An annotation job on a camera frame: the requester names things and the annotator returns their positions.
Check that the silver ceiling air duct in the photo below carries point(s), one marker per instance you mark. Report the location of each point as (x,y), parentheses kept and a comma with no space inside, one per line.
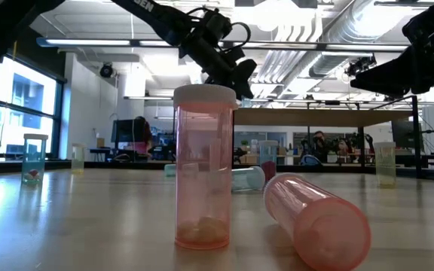
(356,22)

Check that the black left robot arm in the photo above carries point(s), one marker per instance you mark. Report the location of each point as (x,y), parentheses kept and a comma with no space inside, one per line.
(153,15)

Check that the dark office desk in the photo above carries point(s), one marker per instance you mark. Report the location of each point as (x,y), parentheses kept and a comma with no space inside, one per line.
(100,150)

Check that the black ceiling track lights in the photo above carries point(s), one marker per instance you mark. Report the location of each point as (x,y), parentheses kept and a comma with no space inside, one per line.
(360,64)

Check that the pale blue medicine bottle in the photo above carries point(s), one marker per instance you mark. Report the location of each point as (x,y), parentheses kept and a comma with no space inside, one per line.
(249,178)

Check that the small cardboard box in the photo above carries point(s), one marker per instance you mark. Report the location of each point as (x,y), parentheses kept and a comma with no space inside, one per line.
(100,143)

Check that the long ceiling light strip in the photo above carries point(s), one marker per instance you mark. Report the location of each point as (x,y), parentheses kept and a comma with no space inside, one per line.
(89,42)

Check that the black ceiling spotlight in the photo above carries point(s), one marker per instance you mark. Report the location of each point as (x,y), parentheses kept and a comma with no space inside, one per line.
(106,70)

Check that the blue bottle dark red pills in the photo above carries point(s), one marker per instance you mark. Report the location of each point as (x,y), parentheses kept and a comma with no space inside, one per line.
(268,154)

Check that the person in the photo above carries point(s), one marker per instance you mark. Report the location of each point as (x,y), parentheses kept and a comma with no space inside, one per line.
(144,131)
(318,141)

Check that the small yellow medicine bottle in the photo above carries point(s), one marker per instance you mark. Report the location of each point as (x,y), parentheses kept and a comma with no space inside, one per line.
(385,165)

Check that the small blue medicine bottle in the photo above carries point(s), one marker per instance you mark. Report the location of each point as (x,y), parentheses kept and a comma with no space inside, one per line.
(170,170)
(246,102)

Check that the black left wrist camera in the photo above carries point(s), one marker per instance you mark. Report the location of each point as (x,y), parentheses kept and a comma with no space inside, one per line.
(219,24)

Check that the hanging white light bar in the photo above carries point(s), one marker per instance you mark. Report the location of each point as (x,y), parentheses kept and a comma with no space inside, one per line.
(145,98)

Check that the blue bottle red white capsules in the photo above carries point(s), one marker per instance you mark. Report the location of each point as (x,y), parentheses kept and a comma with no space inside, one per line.
(34,162)

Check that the large office window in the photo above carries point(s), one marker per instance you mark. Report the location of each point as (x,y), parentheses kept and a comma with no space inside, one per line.
(25,94)

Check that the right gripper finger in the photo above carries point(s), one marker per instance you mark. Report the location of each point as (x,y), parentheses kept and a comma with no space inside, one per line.
(386,81)

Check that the wooden shelf with black frame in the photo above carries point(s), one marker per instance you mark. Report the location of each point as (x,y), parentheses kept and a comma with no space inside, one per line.
(315,117)

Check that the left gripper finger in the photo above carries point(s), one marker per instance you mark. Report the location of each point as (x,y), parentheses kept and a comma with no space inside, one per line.
(246,77)

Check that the black computer monitor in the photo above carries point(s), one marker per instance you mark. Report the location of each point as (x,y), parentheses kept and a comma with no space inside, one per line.
(123,130)
(403,133)

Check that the pink bottle with tan pills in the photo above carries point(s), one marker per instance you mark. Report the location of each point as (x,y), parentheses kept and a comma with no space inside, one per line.
(203,169)

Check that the pink bottle with round tablets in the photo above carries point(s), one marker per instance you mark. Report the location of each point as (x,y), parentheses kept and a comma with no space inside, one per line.
(315,222)

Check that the blue round object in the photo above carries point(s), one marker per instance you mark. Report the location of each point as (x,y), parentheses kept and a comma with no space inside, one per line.
(309,160)

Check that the medium yellow medicine bottle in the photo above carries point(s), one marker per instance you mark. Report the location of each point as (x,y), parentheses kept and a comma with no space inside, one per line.
(77,160)

